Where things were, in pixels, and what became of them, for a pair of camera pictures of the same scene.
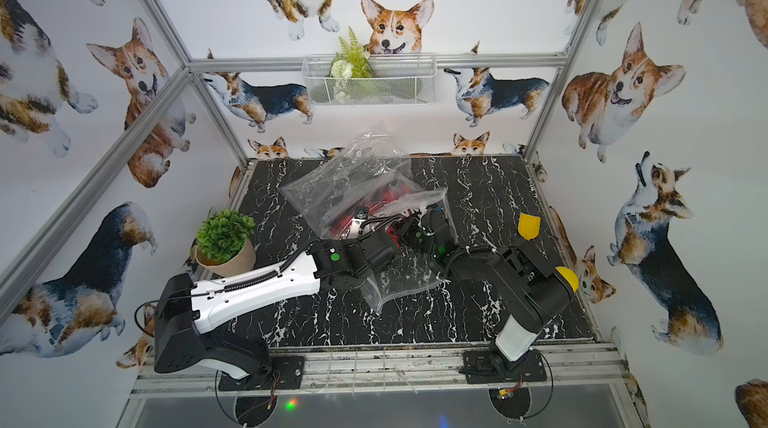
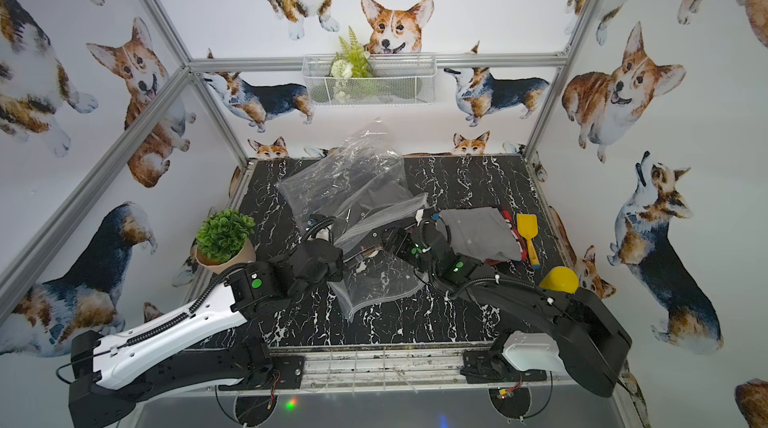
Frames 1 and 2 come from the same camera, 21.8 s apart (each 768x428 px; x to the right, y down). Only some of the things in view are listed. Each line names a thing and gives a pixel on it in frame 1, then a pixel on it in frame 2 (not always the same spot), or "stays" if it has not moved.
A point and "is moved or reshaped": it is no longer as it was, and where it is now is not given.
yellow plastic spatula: x=529 y=226 stays
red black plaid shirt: x=390 y=199 -> x=520 y=239
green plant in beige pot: x=224 y=243 stays
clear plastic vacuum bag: x=366 y=185 is moved or reshaped
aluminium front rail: x=574 y=371 stays
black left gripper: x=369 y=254 -> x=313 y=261
